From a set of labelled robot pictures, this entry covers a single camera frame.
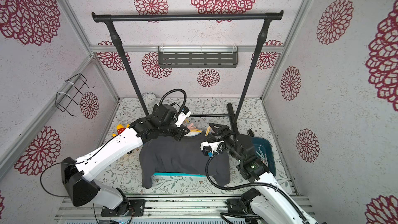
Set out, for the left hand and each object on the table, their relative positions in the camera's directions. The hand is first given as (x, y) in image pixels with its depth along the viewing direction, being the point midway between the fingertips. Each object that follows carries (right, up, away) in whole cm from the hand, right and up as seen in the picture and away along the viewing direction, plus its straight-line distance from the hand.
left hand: (186, 131), depth 75 cm
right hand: (+12, +4, -6) cm, 14 cm away
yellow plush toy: (-43, -1, +22) cm, 48 cm away
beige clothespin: (+11, -1, +8) cm, 14 cm away
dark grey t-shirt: (-3, -12, +3) cm, 13 cm away
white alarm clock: (-31, +19, +41) cm, 55 cm away
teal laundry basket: (-4, -21, +1) cm, 22 cm away
